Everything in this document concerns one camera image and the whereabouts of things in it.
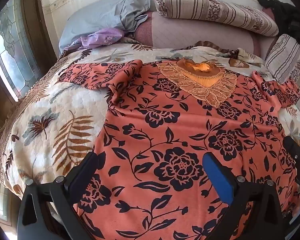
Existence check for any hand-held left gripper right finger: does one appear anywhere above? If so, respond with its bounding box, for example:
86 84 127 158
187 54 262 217
202 152 292 240

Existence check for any brown wooden window frame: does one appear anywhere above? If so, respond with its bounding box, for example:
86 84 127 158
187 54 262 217
0 0 60 240

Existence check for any leaded glass window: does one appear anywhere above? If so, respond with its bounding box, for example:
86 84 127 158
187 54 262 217
0 0 40 102

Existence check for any long striped floral bolster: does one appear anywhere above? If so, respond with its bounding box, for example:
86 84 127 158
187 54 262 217
155 0 280 37

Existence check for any striped floral pillow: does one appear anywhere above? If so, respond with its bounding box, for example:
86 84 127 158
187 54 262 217
264 34 300 90

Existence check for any orange black floral garment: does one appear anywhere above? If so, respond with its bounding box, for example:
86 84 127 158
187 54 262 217
58 58 300 240

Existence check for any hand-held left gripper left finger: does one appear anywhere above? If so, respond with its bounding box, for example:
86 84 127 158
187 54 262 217
17 151 107 240

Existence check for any pink padded headboard cushion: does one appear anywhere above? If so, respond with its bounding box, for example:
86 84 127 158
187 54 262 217
134 11 275 57

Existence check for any cream leaf print quilt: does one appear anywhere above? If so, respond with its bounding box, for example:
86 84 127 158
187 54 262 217
0 41 300 198

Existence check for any black clothing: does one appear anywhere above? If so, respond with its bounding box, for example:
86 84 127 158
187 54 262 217
257 0 300 47

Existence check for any purple floral cloth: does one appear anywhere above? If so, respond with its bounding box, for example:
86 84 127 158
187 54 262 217
65 28 125 51

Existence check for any grey blue pillow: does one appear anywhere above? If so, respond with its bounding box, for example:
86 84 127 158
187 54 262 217
59 0 152 52

